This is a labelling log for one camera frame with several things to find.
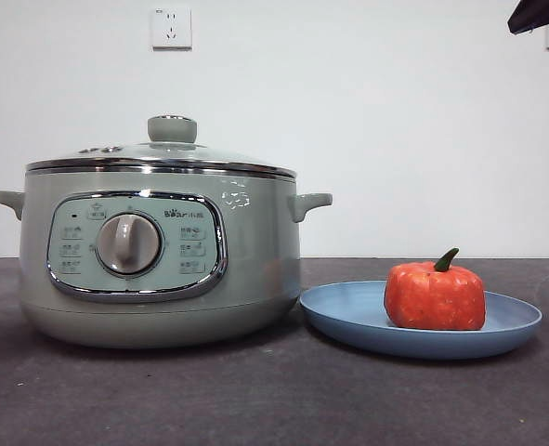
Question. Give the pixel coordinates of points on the blue plate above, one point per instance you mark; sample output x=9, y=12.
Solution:
x=343, y=309

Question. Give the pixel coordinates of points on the glass lid with green knob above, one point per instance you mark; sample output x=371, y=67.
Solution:
x=172, y=129

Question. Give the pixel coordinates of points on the orange pumpkin with green stem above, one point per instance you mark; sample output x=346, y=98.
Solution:
x=432, y=302

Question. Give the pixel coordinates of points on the pale green electric steamer pot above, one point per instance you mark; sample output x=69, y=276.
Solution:
x=255, y=260

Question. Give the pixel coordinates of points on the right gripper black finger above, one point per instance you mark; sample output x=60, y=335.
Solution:
x=543, y=14

